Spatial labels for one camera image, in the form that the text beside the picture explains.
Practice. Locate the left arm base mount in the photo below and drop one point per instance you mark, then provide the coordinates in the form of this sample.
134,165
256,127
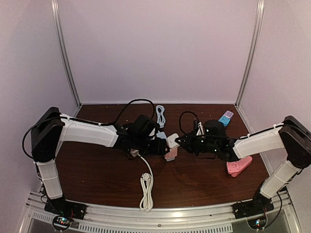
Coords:
66,208

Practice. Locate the blue-grey power strip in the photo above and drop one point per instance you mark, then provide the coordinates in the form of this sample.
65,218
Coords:
161,135

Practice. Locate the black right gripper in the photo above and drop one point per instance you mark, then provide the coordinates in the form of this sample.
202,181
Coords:
187,144

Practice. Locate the white power strip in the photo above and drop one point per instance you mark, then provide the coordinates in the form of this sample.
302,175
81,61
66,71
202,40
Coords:
134,153

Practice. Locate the pink triangular socket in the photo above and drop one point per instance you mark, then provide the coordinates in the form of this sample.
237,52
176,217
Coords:
237,167

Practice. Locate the aluminium frame post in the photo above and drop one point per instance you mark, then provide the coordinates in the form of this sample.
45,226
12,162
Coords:
252,50
63,52

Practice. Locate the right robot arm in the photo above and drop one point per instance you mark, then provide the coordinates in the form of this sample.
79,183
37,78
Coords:
290,135

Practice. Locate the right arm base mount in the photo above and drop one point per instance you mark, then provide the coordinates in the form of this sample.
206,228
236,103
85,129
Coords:
256,206

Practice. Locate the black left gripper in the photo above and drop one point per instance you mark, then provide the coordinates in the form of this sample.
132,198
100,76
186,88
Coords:
159,148

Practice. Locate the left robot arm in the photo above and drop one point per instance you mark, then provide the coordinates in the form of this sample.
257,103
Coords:
53,128

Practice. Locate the white square adapter plug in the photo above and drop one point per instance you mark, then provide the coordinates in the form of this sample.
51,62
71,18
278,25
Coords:
171,141

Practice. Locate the blue square adapter plug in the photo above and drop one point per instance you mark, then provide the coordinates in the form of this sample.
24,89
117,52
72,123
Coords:
224,120

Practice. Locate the aluminium front rail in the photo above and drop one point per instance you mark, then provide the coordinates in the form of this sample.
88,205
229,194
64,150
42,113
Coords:
217,218

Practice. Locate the left aluminium frame post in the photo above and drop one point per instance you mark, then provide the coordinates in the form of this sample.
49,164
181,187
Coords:
63,52

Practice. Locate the white coiled cable purple strip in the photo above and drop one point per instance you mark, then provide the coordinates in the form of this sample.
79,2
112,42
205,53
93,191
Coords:
200,129

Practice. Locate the pink cube socket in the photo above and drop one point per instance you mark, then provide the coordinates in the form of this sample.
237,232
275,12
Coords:
171,155

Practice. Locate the right aluminium frame post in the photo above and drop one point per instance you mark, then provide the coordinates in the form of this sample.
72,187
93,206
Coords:
252,50

